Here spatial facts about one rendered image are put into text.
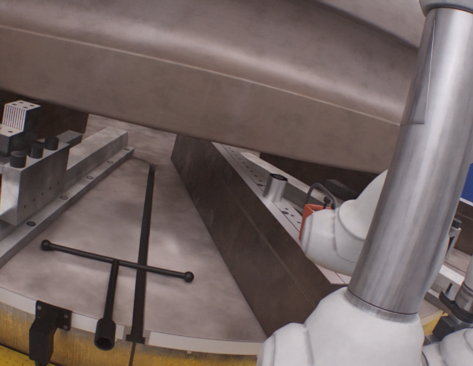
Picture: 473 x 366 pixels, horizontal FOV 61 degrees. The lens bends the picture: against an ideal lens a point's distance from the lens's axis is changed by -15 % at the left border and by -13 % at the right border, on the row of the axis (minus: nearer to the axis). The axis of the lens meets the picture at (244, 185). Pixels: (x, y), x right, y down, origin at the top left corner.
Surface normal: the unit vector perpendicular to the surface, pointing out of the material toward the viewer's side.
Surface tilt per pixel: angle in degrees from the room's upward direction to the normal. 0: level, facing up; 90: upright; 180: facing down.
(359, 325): 45
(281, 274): 90
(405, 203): 82
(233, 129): 90
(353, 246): 101
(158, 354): 90
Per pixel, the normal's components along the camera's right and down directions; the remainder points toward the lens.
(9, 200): -0.06, 0.29
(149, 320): 0.28, -0.91
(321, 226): -0.41, -0.42
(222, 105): 0.22, 0.36
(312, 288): -0.91, -0.15
